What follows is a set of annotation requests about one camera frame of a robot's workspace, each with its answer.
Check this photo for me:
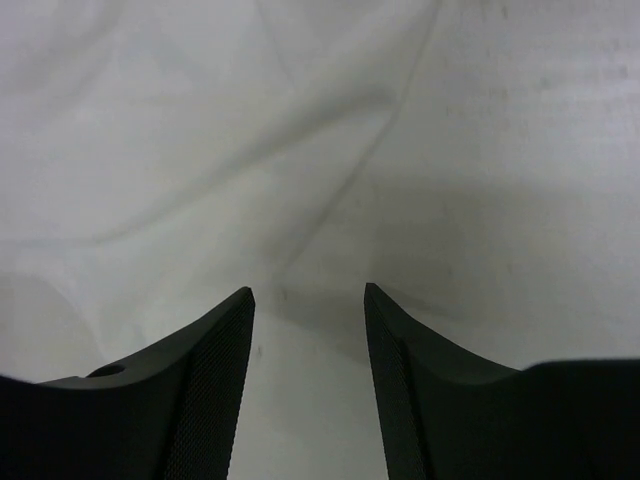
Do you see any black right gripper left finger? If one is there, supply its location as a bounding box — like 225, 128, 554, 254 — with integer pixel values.
1, 287, 255, 479

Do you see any white tank top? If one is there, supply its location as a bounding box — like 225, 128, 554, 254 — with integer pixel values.
1, 1, 639, 479

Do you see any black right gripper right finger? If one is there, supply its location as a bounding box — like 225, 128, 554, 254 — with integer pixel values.
364, 283, 639, 479

